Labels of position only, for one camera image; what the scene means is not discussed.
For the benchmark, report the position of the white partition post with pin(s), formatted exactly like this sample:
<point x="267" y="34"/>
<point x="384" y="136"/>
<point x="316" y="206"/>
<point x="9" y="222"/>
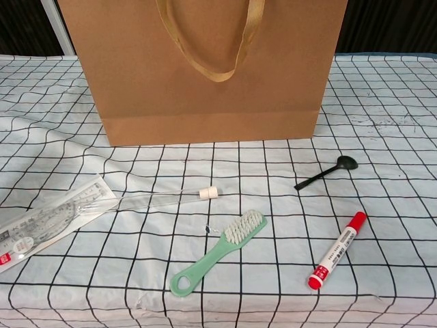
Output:
<point x="59" y="30"/>

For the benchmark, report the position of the green scrubbing brush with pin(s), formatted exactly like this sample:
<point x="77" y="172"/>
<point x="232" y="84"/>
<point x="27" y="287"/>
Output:
<point x="211" y="256"/>

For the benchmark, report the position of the black plastic spoon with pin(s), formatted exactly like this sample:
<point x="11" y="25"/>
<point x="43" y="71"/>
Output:
<point x="346" y="162"/>

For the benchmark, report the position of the packaged clear ruler set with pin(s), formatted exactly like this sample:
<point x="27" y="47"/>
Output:
<point x="41" y="222"/>

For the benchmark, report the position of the glass tube with white stopper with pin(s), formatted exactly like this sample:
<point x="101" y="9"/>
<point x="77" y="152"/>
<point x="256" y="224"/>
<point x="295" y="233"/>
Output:
<point x="208" y="192"/>

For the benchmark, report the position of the brown paper bag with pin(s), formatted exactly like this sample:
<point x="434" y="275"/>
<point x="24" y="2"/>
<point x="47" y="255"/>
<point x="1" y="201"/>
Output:
<point x="205" y="102"/>

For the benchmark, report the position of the white black checkered tablecloth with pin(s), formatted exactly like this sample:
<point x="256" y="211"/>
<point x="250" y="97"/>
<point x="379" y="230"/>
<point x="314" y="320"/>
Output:
<point x="102" y="290"/>

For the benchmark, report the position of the red whiteboard marker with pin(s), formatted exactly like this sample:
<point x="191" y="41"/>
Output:
<point x="336" y="253"/>

